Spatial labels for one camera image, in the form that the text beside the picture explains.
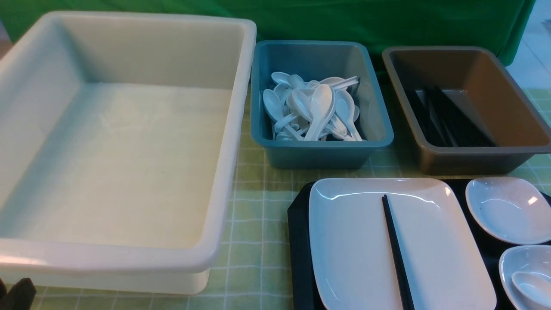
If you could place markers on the large white square plate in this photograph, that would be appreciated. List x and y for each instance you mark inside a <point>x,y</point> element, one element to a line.
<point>351,252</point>

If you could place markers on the black chopstick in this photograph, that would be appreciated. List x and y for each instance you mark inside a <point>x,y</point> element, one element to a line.
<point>403,284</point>

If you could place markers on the white small bowl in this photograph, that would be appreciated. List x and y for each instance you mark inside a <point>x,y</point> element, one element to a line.
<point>525,258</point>
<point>510,209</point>

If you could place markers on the white soup spoon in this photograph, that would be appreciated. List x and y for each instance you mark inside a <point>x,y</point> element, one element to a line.
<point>536,289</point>
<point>322,108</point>
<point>345,111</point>
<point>273,105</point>

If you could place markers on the teal plastic bin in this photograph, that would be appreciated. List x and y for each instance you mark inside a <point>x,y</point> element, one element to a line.
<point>318,60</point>

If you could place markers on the large white plastic tub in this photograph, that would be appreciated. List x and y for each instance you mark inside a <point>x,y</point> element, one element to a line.
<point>119,136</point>

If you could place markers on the bundle of black chopsticks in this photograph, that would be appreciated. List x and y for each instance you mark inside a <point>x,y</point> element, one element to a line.
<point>443,123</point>

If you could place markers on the brown plastic bin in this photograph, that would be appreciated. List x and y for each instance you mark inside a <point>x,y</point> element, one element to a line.
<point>480,86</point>

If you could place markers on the green backdrop cloth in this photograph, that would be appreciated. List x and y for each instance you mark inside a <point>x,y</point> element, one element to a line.
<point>496,25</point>

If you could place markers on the black object bottom left corner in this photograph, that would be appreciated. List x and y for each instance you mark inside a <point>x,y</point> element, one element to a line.
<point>19,297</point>

